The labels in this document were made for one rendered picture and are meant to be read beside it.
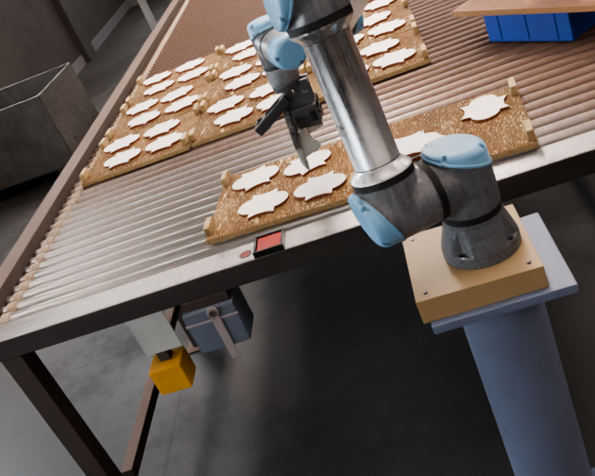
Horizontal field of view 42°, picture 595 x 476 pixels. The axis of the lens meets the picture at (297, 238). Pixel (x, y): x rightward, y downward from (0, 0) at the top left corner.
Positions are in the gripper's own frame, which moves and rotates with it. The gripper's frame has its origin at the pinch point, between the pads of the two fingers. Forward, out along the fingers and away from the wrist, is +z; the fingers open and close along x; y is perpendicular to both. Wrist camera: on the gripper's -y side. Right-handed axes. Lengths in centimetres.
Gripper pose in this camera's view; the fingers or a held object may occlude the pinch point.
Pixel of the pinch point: (308, 157)
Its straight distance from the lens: 189.6
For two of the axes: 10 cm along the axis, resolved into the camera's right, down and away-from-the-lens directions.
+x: 0.7, -5.3, 8.5
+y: 9.3, -2.7, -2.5
